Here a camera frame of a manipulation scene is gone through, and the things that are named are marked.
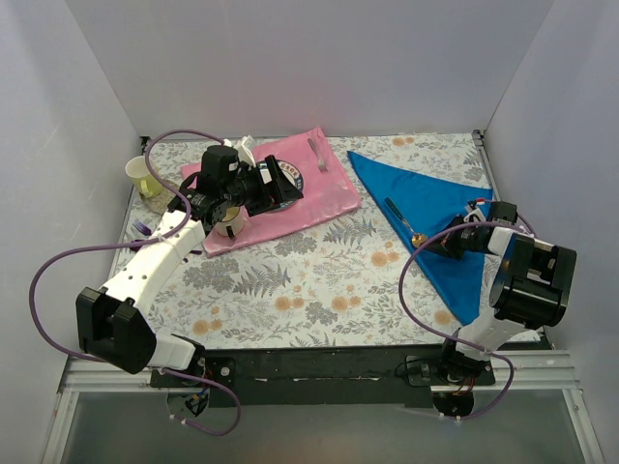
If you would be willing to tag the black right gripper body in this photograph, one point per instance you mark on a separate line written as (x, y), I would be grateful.
(448, 243)

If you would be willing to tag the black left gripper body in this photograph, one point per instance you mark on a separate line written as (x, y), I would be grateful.
(267, 183)

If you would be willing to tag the gold spoon teal handle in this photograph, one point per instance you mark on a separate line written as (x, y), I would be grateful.
(417, 239)

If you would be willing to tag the blue cloth napkin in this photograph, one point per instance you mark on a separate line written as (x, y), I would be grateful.
(429, 204)

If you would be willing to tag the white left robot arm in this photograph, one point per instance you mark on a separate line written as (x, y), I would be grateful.
(112, 320)

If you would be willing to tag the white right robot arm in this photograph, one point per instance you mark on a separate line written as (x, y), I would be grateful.
(531, 288)

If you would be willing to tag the white plate green rim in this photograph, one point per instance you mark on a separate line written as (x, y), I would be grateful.
(294, 175)

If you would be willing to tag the round speckled coaster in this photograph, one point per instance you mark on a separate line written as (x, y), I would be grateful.
(158, 204)

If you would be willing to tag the yellow mug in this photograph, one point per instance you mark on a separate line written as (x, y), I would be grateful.
(143, 180)

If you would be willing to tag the purple plastic fork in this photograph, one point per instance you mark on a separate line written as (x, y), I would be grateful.
(142, 228)

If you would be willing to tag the silver fork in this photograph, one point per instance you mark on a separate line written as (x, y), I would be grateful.
(320, 161)

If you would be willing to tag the pink satin placemat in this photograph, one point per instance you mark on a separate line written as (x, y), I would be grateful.
(326, 195)

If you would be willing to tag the purple plastic spoon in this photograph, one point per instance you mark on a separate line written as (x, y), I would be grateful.
(136, 246)

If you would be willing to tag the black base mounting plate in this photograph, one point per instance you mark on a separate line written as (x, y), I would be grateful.
(401, 374)

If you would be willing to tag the aluminium front frame rail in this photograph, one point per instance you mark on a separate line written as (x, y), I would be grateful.
(534, 370)

